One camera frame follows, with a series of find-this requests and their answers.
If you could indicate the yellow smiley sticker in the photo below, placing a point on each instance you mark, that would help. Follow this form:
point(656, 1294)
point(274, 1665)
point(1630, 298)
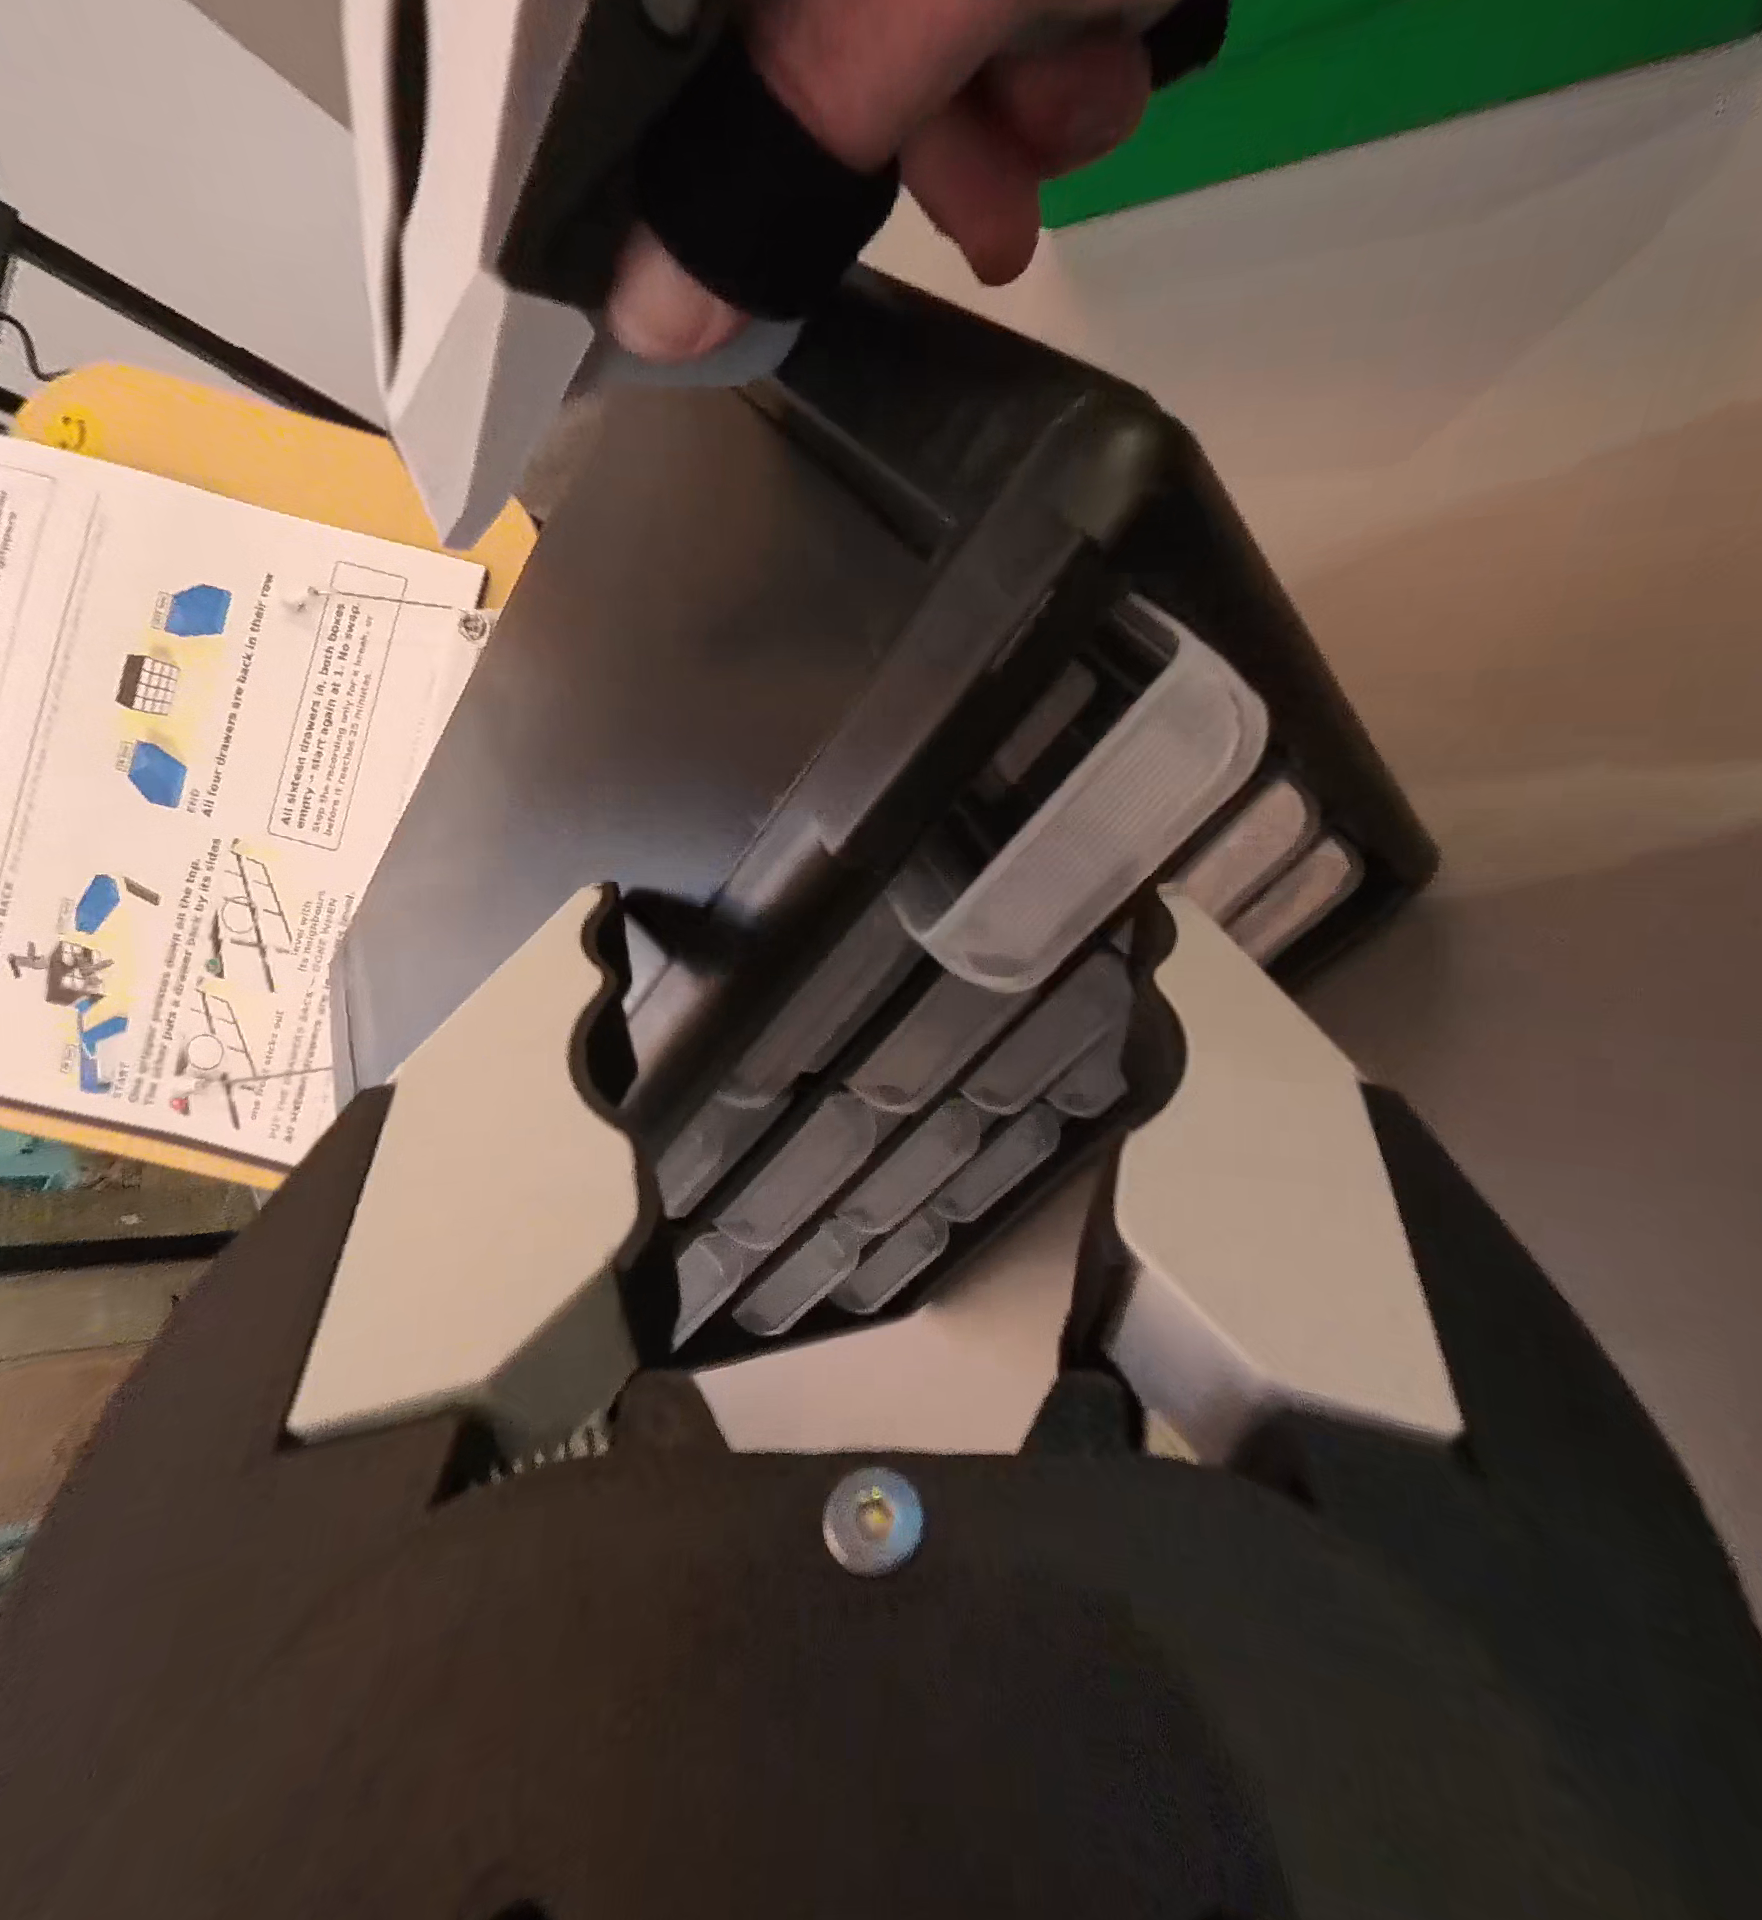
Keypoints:
point(70, 431)

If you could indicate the clear plastic drawer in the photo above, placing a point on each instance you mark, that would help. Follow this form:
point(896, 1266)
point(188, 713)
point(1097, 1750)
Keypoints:
point(1076, 840)

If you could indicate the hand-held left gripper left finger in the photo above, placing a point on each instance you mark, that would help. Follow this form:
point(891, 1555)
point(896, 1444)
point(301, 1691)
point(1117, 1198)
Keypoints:
point(490, 1201)

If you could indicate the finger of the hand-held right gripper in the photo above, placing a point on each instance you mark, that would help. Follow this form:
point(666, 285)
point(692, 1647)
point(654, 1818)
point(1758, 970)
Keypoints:
point(737, 360)

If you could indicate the person's right hand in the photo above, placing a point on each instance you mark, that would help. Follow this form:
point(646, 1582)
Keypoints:
point(970, 88)

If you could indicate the printed instruction sheet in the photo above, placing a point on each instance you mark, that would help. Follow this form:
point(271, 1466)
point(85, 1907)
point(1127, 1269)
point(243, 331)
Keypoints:
point(146, 751)

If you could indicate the green plastic bin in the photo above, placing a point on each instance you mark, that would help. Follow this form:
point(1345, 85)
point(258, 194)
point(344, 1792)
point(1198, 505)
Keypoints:
point(1345, 105)

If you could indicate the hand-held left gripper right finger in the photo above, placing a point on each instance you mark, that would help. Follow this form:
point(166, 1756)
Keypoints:
point(1270, 1170)

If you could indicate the black drawer cabinet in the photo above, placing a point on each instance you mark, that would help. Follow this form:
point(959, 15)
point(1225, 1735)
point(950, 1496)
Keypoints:
point(642, 630)

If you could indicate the grid of clear drawers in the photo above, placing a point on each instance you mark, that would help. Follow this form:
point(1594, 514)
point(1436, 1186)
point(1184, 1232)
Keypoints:
point(896, 1170)

